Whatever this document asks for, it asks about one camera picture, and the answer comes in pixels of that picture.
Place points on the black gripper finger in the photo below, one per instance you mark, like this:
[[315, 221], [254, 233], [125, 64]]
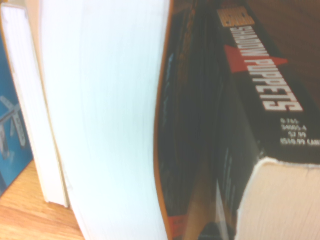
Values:
[[212, 231]]

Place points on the thin white pages paperback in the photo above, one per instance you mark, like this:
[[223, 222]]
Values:
[[32, 112]]

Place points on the blue cover book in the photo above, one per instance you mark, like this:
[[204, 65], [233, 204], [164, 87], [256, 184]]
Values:
[[12, 125]]

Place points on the Shadow Puppets paperback book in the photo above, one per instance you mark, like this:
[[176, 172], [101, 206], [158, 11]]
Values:
[[262, 82]]

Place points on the thick paperback with orange-edged cover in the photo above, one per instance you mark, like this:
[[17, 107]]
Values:
[[112, 112]]

